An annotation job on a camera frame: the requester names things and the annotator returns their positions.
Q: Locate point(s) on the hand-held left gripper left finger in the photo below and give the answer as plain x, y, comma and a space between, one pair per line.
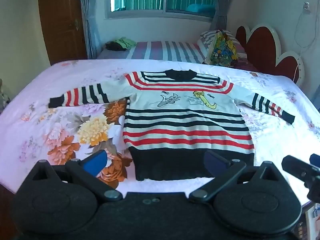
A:
96, 162

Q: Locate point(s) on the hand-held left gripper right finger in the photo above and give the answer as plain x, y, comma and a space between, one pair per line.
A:
215, 162

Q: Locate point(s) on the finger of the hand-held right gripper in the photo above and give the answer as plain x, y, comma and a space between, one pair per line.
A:
315, 159
300, 168

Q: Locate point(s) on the striped cat print sweater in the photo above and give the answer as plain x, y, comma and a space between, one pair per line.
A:
175, 120

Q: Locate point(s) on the dark clothes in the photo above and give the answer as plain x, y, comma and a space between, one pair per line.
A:
112, 46

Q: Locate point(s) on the green clothes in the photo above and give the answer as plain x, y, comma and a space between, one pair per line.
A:
125, 42

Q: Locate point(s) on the pink floral bedsheet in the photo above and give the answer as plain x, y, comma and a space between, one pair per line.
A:
50, 120

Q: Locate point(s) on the colourful floral pillow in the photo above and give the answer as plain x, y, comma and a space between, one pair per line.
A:
222, 52

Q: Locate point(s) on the red heart-shaped headboard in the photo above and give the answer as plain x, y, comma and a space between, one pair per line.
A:
262, 47

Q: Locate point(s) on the striped bed sheet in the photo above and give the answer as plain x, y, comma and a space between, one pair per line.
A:
162, 50

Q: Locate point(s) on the wooden door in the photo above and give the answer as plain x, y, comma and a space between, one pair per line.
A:
60, 25

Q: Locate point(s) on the grey curtain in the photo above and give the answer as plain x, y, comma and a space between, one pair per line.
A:
222, 5
90, 17

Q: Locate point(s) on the teal cloth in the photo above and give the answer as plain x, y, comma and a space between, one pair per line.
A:
200, 8

